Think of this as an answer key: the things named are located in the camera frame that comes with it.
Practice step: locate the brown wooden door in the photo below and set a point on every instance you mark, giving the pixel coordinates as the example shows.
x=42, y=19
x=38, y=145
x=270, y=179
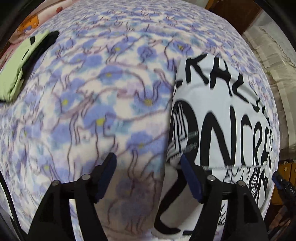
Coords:
x=238, y=14

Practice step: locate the folded green black garment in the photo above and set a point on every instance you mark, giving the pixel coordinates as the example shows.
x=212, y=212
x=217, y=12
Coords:
x=11, y=74

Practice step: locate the rolled pink bear quilt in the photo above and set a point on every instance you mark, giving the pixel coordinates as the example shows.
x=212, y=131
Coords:
x=30, y=23

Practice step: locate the purple floral blanket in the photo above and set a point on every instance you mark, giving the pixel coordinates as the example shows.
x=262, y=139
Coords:
x=92, y=92

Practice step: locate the white black printed jacket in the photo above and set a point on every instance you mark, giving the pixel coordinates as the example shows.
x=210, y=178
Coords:
x=219, y=129

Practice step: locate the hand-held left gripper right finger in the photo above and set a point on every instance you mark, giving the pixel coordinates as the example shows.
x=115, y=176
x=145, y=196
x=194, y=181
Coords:
x=192, y=178

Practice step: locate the lace cloth covered furniture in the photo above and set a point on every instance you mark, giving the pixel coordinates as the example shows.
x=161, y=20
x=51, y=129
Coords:
x=282, y=69

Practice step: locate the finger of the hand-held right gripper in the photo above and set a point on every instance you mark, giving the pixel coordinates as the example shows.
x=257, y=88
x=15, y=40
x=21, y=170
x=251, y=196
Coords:
x=276, y=179

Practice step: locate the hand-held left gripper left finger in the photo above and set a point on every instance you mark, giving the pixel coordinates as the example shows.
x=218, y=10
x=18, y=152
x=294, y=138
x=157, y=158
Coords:
x=106, y=176

